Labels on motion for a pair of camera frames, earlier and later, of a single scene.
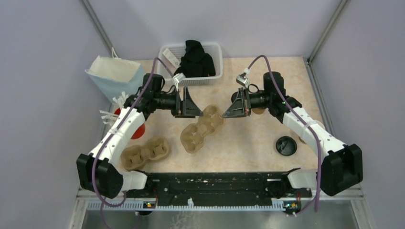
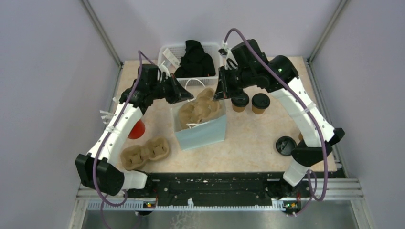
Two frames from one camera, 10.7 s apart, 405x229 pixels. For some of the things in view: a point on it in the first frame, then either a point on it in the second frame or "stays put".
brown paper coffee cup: x=258 y=111 stays put
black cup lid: x=286 y=145 stays put
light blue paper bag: x=116 y=76 → x=205 y=133
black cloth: x=195 y=63 stays put
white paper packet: x=171 y=57 stays put
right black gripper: x=241 y=107 → x=223 y=90
